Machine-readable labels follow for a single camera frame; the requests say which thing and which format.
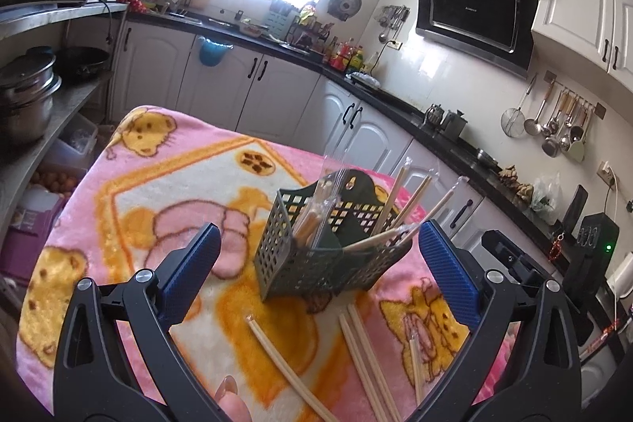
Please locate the black wok pan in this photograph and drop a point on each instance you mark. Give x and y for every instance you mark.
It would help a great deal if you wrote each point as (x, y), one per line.
(79, 64)

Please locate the white upper cabinet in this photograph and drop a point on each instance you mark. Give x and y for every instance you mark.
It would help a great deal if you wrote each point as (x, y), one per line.
(586, 36)

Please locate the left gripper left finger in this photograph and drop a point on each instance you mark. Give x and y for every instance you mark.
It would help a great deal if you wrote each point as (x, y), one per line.
(183, 272)

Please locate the blue hanging bin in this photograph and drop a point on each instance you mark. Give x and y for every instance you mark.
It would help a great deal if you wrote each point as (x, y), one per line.
(211, 53)

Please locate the person's left hand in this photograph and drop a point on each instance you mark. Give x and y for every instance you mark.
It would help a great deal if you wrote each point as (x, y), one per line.
(230, 402)

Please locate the wall mounted small fan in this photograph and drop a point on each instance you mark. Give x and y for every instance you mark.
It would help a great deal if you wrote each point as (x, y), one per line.
(343, 9)

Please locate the steel stacked pots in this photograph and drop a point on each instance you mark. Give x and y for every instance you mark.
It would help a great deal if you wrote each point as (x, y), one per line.
(28, 84)

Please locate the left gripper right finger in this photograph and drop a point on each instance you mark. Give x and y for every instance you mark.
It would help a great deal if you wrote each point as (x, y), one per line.
(459, 284)

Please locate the wrapped chopstick pair upright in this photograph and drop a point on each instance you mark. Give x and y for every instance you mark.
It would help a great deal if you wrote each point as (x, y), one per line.
(380, 225)

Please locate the dark green utensil basket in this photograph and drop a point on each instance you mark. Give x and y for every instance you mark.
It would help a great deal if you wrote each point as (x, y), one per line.
(336, 257)

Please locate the steel kettle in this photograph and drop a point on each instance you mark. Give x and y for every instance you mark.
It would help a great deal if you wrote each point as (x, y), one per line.
(434, 116)

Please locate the black range hood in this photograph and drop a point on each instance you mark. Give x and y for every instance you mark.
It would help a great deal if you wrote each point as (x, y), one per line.
(496, 31)

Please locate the hanging steel ladle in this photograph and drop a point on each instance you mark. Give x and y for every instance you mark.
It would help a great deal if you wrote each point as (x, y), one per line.
(532, 125)

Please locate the hanging wire skimmer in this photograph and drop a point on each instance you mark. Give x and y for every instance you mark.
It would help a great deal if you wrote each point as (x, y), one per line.
(513, 118)

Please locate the pink cartoon bear blanket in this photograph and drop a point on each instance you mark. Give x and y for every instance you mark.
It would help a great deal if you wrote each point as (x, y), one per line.
(162, 176)

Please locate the chopstick pair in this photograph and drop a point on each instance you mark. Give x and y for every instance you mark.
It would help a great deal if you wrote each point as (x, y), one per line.
(367, 365)
(380, 225)
(418, 378)
(379, 238)
(286, 371)

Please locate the wrapped thick chopstick bundle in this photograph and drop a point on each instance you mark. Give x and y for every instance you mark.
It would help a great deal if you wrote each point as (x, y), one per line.
(315, 213)

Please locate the wrapped chopstick pair leaning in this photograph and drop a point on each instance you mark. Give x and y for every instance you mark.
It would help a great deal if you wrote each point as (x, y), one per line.
(379, 238)

